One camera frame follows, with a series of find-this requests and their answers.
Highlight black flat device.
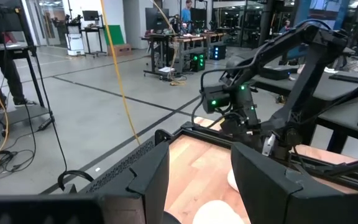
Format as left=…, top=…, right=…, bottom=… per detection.
left=328, top=73, right=358, bottom=84

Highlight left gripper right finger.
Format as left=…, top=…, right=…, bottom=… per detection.
left=231, top=142, right=354, bottom=224

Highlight black power strip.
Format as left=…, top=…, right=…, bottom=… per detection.
left=37, top=117, right=55, bottom=131

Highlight large black monitor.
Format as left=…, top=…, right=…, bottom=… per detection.
left=144, top=7, right=170, bottom=31
left=190, top=7, right=208, bottom=24

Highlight silver metal bracket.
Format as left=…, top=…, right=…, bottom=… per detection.
left=261, top=133, right=277, bottom=156

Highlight white cart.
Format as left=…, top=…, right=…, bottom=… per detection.
left=65, top=22, right=86, bottom=57

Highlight computer tower green lights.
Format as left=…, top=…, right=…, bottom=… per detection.
left=190, top=52, right=206, bottom=73

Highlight pink rubber slide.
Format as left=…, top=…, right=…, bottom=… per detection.
left=193, top=200, right=246, bottom=224

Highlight wooden workbench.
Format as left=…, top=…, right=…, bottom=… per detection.
left=140, top=30, right=226, bottom=77

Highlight black perforated computer case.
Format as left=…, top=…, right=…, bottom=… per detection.
left=82, top=136, right=167, bottom=195

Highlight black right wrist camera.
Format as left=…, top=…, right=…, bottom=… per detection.
left=202, top=85, right=231, bottom=113

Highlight brown cardboard box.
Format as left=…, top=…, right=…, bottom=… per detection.
left=107, top=43, right=133, bottom=57

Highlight grey desk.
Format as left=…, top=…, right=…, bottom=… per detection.
left=250, top=63, right=358, bottom=156

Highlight small black monitor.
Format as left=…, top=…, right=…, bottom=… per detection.
left=81, top=10, right=101, bottom=22

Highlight black metal side table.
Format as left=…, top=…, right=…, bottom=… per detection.
left=80, top=26, right=108, bottom=58

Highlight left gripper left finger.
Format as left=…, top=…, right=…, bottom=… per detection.
left=103, top=141, right=171, bottom=224

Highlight green board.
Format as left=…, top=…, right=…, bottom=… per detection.
left=103, top=24, right=126, bottom=47

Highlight computer tower blue lights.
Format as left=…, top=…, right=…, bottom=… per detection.
left=211, top=44, right=227, bottom=61

